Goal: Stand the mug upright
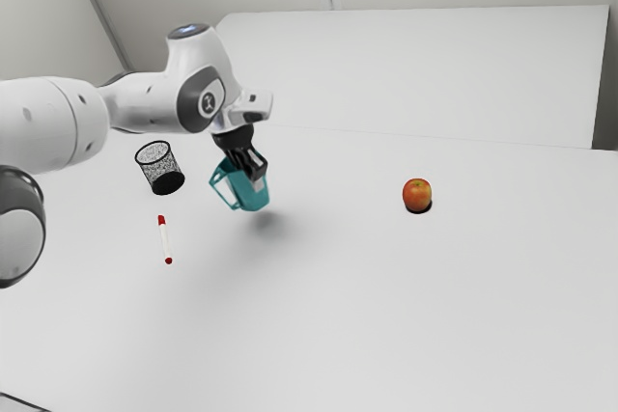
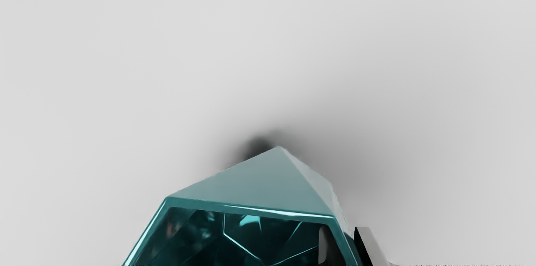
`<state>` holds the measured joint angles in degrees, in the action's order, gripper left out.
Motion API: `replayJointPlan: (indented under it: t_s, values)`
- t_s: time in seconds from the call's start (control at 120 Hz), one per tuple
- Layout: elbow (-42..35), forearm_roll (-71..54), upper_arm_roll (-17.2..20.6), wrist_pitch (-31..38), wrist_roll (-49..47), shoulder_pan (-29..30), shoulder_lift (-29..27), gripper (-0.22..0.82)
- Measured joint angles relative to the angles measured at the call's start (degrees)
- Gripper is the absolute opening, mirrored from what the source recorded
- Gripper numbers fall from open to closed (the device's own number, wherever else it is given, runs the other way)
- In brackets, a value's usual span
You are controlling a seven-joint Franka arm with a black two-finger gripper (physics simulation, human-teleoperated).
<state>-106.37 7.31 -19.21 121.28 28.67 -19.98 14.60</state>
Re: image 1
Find black mesh pen holder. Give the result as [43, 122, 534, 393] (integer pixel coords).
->
[134, 140, 187, 197]

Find teal faceted mug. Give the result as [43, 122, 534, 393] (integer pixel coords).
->
[208, 155, 271, 213]

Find white pen with red cap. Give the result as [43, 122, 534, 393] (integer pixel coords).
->
[156, 213, 174, 266]

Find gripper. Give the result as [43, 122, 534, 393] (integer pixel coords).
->
[211, 124, 268, 195]

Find red apple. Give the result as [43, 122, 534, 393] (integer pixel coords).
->
[402, 178, 434, 211]

